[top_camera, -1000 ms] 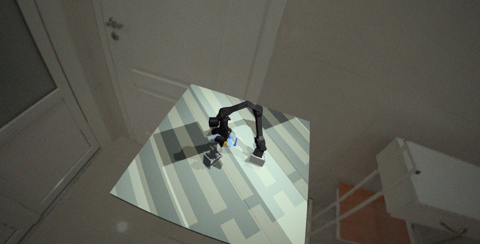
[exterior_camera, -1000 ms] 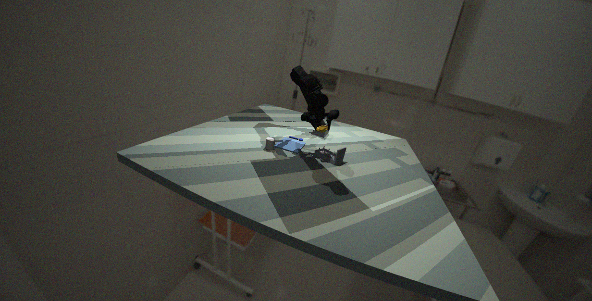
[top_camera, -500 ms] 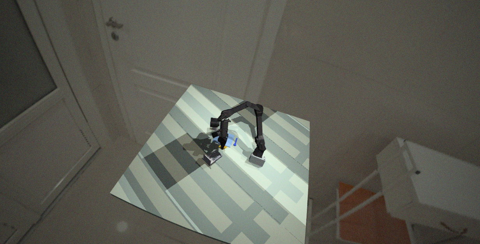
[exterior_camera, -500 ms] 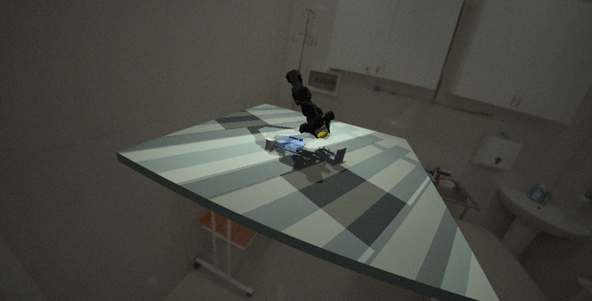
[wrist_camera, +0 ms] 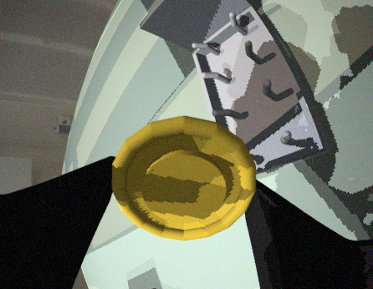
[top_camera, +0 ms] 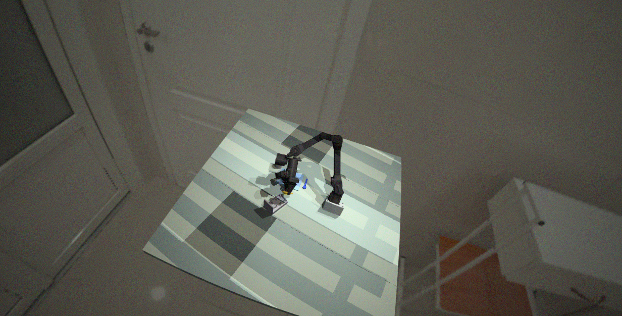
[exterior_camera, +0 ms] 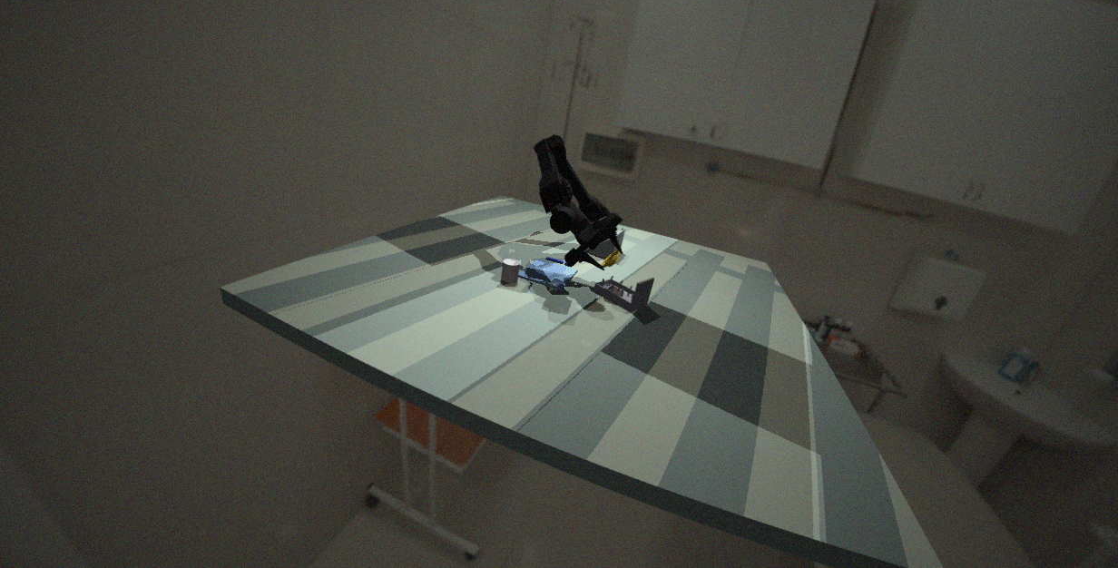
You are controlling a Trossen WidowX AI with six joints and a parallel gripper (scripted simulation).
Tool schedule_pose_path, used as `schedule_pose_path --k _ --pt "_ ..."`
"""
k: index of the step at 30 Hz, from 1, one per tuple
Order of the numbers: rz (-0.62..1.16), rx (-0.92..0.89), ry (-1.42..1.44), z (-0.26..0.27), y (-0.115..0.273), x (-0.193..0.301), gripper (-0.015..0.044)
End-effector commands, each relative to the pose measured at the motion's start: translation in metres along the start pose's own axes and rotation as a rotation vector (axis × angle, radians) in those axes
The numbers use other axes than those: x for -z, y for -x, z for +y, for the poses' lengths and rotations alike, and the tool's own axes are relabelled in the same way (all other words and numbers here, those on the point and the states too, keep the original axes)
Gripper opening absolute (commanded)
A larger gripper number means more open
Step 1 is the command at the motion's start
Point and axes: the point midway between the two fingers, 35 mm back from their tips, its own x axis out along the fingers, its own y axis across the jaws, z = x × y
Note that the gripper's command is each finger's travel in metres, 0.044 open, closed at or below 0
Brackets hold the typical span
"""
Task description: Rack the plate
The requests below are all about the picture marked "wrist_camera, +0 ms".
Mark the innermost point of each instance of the yellow plate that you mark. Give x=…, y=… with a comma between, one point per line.
x=183, y=178

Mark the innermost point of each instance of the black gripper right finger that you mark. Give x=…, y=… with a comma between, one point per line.
x=292, y=250

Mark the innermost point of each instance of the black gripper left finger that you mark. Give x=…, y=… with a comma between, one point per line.
x=46, y=229

